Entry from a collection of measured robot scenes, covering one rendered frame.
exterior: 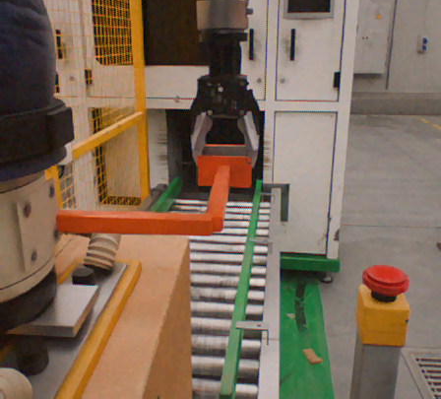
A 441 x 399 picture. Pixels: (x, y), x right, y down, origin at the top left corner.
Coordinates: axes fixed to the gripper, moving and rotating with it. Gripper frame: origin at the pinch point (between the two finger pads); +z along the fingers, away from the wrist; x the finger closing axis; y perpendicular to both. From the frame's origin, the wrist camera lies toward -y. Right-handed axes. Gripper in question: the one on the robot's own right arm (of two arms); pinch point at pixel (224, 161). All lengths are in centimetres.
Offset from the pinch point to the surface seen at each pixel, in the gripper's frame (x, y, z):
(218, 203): 0.3, 21.1, -0.4
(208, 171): -2.5, 3.7, 0.9
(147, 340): -7.4, 29.0, 13.3
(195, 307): -14, -57, 66
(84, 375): -11.7, 36.7, 11.7
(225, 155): 0.3, 2.8, -1.6
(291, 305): 27, -144, 120
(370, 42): 218, -792, -7
